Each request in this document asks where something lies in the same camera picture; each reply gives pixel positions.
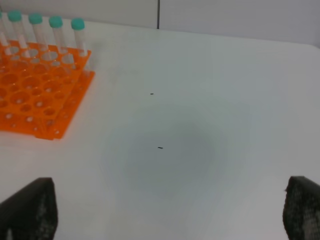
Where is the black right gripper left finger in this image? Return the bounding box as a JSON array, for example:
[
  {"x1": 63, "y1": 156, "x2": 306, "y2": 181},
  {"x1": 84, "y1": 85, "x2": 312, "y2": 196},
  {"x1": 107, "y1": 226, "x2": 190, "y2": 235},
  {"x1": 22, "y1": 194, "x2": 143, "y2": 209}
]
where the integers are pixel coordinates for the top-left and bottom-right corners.
[{"x1": 0, "y1": 177, "x2": 59, "y2": 240}]

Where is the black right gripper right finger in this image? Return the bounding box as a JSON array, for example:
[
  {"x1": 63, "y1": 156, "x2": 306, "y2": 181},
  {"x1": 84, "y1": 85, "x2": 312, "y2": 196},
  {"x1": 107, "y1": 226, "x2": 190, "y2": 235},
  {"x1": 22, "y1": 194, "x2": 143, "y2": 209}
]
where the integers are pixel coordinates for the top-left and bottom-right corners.
[{"x1": 282, "y1": 176, "x2": 320, "y2": 240}]

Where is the back row tube far right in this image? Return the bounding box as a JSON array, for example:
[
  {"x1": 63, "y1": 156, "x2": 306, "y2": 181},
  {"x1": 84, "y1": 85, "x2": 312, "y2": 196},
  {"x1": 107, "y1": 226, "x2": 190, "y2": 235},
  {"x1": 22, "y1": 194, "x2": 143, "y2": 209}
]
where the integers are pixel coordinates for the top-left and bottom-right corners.
[{"x1": 70, "y1": 17, "x2": 93, "y2": 73}]

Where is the row tube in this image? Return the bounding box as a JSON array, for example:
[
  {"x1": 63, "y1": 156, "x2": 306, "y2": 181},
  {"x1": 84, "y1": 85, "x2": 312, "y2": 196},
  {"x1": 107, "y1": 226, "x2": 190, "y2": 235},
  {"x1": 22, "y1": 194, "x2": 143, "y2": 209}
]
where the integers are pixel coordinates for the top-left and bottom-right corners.
[
  {"x1": 70, "y1": 17, "x2": 93, "y2": 73},
  {"x1": 7, "y1": 10, "x2": 28, "y2": 49},
  {"x1": 0, "y1": 12, "x2": 12, "y2": 56},
  {"x1": 49, "y1": 16, "x2": 68, "y2": 55},
  {"x1": 28, "y1": 13, "x2": 49, "y2": 52}
]

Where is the orange test tube rack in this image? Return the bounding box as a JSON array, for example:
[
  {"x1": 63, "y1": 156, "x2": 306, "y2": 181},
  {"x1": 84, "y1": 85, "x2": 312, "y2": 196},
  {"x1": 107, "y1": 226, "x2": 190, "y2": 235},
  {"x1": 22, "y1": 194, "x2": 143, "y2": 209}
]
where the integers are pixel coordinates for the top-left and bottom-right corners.
[{"x1": 0, "y1": 40, "x2": 95, "y2": 140}]

